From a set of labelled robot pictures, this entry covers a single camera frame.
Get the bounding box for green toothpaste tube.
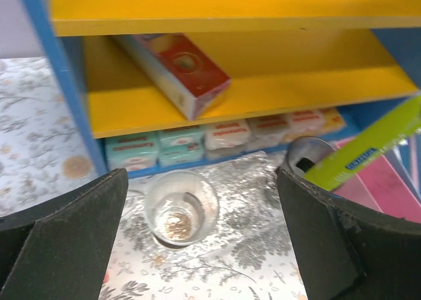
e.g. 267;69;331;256
303;95;420;191

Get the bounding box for dark blue cup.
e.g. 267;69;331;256
280;136;335;177

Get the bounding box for clear cup brown base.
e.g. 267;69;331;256
144;170;220;249

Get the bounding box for pink drawer box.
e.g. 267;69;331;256
334;151;420;223

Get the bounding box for light blue drawer box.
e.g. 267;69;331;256
385;134;420;199

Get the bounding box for blue wooden shelf unit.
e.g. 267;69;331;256
20;0;420;174

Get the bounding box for red small box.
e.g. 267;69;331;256
112;33;232;120

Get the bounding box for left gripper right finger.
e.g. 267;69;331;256
277;168;420;299

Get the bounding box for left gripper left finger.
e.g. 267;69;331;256
1;169;128;299

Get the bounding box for clear textured glass tray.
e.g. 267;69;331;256
120;151;292;278

